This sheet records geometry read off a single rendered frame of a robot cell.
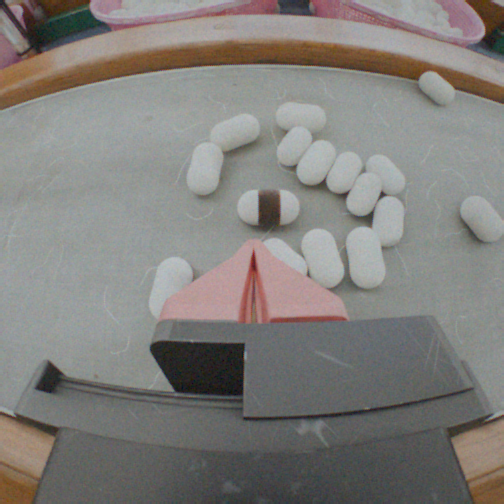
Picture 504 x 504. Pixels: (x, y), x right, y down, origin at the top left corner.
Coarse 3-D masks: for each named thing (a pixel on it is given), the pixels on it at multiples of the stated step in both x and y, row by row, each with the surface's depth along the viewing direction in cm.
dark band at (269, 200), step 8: (264, 192) 13; (272, 192) 13; (264, 200) 13; (272, 200) 13; (280, 200) 13; (264, 208) 13; (272, 208) 13; (280, 208) 13; (264, 216) 13; (272, 216) 13; (280, 216) 13; (264, 224) 14; (272, 224) 14
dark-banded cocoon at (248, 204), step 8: (248, 192) 14; (256, 192) 13; (280, 192) 13; (288, 192) 13; (240, 200) 14; (248, 200) 13; (256, 200) 13; (288, 200) 13; (296, 200) 13; (240, 208) 13; (248, 208) 13; (256, 208) 13; (288, 208) 13; (296, 208) 13; (240, 216) 14; (248, 216) 13; (256, 216) 13; (288, 216) 13; (296, 216) 14; (256, 224) 14; (280, 224) 14
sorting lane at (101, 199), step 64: (0, 128) 18; (64, 128) 18; (128, 128) 17; (192, 128) 17; (384, 128) 17; (448, 128) 17; (0, 192) 16; (64, 192) 16; (128, 192) 16; (192, 192) 16; (320, 192) 15; (448, 192) 15; (0, 256) 15; (64, 256) 15; (128, 256) 15; (192, 256) 14; (384, 256) 14; (448, 256) 14; (0, 320) 13; (64, 320) 13; (128, 320) 14; (448, 320) 13; (0, 384) 12; (128, 384) 13
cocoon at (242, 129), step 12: (228, 120) 15; (240, 120) 15; (252, 120) 15; (216, 132) 15; (228, 132) 15; (240, 132) 15; (252, 132) 15; (216, 144) 15; (228, 144) 15; (240, 144) 15
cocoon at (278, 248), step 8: (272, 240) 13; (280, 240) 13; (272, 248) 13; (280, 248) 13; (288, 248) 13; (280, 256) 13; (288, 256) 13; (296, 256) 13; (288, 264) 13; (296, 264) 13; (304, 264) 13; (304, 272) 13
